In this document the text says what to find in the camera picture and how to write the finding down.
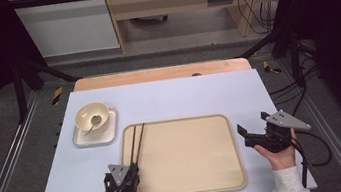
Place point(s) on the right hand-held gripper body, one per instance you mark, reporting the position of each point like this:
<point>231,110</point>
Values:
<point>283,120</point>

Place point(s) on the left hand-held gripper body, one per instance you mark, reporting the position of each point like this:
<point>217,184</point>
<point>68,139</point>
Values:
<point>119,174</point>

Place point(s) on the square beige plate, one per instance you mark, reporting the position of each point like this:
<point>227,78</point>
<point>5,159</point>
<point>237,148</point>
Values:
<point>97,138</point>

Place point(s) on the large beige tray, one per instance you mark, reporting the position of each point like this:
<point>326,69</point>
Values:
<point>187,161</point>

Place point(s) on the metal spoon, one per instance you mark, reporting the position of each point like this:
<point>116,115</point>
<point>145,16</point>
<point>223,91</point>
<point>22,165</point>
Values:
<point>96,119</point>

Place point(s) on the beige bowl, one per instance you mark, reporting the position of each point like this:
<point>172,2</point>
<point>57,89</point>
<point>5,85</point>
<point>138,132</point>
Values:
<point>84,116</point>

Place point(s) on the person's right hand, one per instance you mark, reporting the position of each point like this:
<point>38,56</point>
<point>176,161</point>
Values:
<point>282,160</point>

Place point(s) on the yellow black floor tape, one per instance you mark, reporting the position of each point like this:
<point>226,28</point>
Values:
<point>57,95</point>
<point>269,68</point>

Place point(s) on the black metal stand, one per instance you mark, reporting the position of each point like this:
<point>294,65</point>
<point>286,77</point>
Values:
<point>19,93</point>
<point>295,58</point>

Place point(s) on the wooden table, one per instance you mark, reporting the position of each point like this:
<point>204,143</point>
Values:
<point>155,75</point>

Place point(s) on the light wooden desk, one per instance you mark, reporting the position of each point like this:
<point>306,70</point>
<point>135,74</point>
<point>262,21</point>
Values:
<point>171,0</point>

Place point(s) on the white cabinet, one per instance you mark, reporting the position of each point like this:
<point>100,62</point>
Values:
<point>68,29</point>

